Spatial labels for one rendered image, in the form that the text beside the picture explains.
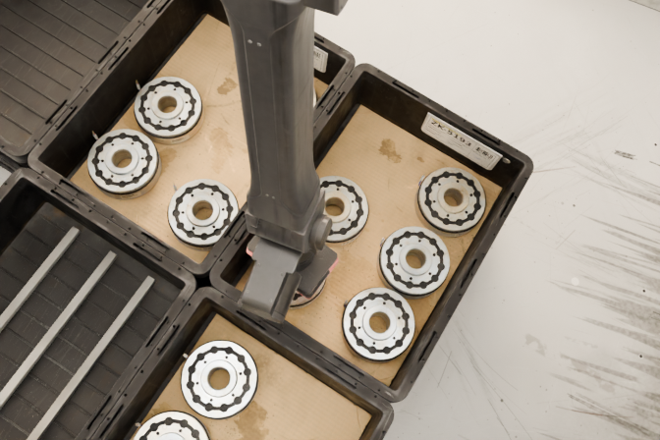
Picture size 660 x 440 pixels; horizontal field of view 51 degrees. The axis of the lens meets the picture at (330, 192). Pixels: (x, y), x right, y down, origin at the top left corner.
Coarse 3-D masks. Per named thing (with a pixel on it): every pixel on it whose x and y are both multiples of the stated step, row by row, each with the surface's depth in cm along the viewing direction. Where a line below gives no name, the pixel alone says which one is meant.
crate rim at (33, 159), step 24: (168, 0) 103; (144, 24) 102; (120, 48) 100; (336, 48) 102; (72, 120) 96; (48, 144) 94; (48, 168) 93; (72, 192) 92; (120, 216) 92; (240, 216) 94; (144, 240) 91; (192, 264) 90
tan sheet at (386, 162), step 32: (352, 128) 109; (384, 128) 110; (352, 160) 107; (384, 160) 108; (416, 160) 108; (448, 160) 108; (384, 192) 106; (384, 224) 104; (416, 224) 105; (480, 224) 105; (352, 256) 102; (352, 288) 101; (288, 320) 98; (320, 320) 99; (416, 320) 100
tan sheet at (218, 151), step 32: (192, 32) 113; (224, 32) 113; (192, 64) 111; (224, 64) 112; (224, 96) 110; (320, 96) 111; (128, 128) 107; (224, 128) 108; (128, 160) 105; (192, 160) 106; (224, 160) 106; (96, 192) 103; (160, 192) 103; (160, 224) 102; (192, 256) 101
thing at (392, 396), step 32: (416, 96) 101; (320, 128) 98; (480, 128) 100; (512, 192) 96; (224, 256) 91; (480, 256) 93; (224, 288) 89; (448, 320) 90; (320, 352) 89; (384, 384) 87
